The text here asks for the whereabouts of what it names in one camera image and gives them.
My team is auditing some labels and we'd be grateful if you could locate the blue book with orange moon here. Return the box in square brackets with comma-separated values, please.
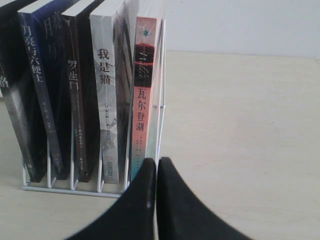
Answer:
[17, 0, 73, 180]

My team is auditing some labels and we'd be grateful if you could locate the white wire book rack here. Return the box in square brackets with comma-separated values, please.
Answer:
[22, 19, 166, 198]

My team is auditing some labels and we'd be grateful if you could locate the dark brown book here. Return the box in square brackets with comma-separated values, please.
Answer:
[62, 0, 101, 183]

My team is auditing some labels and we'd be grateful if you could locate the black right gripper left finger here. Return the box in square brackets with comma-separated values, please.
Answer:
[68, 158, 157, 240]

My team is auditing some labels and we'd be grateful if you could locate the orange red book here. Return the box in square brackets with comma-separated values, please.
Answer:
[129, 0, 166, 183]

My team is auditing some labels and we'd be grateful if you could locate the black grey book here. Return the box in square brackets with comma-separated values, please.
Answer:
[0, 0, 47, 183]

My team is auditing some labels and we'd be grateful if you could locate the grey white book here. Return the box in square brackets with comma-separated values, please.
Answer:
[89, 0, 140, 184]

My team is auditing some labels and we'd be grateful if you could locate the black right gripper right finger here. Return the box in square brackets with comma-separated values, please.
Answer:
[156, 157, 250, 240]

